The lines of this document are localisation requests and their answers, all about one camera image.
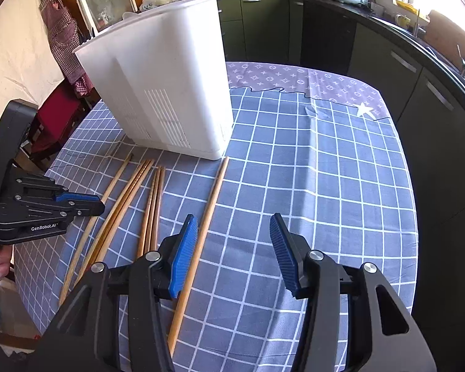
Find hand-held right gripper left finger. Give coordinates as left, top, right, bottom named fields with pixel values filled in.
left=27, top=214, right=199, bottom=372

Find red chair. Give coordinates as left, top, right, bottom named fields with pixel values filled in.
left=27, top=81, right=97, bottom=163

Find brown cutting board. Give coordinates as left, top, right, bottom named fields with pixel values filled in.
left=426, top=10, right=465, bottom=63

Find green kitchen cabinets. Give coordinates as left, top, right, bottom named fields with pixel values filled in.
left=217, top=0, right=465, bottom=241

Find white plastic utensil holder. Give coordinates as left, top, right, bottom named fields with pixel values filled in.
left=73, top=0, right=234, bottom=161

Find purple patterned tablecloth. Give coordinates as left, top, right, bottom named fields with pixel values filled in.
left=225, top=61, right=392, bottom=119

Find red checked apron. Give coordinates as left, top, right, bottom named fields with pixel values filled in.
left=39, top=0, right=91, bottom=97

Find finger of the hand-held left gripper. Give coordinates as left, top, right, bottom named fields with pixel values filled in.
left=15, top=177, right=101, bottom=204
left=23, top=201, right=106, bottom=222

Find plastic bag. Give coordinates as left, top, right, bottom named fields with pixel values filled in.
left=139, top=0, right=184, bottom=12

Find blue checked tablecloth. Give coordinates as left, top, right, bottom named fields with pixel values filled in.
left=11, top=85, right=417, bottom=372

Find wooden chopstick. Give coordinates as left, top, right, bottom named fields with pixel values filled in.
left=137, top=166, right=160, bottom=257
left=85, top=159, right=152, bottom=270
left=95, top=160, right=156, bottom=262
left=153, top=167, right=166, bottom=249
left=145, top=166, right=164, bottom=255
left=73, top=160, right=147, bottom=283
left=167, top=157, right=230, bottom=355
left=58, top=153, right=134, bottom=306

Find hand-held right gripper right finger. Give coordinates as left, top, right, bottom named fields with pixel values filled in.
left=270, top=213, right=438, bottom=372

